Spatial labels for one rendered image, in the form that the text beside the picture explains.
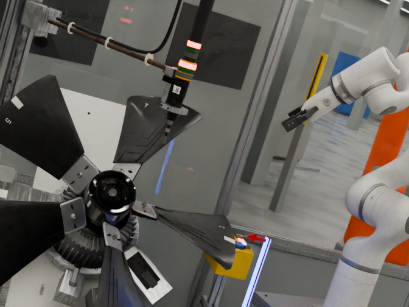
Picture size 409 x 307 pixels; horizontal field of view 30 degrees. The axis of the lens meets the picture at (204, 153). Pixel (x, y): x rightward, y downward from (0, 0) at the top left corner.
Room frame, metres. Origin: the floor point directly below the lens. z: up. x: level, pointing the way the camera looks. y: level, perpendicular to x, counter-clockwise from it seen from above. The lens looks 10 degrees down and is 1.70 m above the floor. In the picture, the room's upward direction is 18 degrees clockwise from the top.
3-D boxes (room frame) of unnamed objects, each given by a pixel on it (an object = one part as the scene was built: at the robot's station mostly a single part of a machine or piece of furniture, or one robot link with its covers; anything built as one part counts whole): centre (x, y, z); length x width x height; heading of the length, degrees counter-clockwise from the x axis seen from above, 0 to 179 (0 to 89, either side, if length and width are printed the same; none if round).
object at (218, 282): (2.25, -0.16, 0.92); 0.03 x 0.03 x 0.12; 15
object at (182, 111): (1.88, 0.11, 1.50); 0.09 x 0.07 x 0.10; 50
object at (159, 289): (1.92, 0.07, 0.98); 0.20 x 0.16 x 0.20; 15
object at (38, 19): (2.27, 0.59, 1.54); 0.10 x 0.07 x 0.08; 50
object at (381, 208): (2.12, -0.55, 1.27); 0.19 x 0.12 x 0.24; 40
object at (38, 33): (2.25, 0.56, 1.48); 0.05 x 0.04 x 0.05; 50
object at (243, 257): (2.25, -0.16, 1.02); 0.16 x 0.10 x 0.11; 15
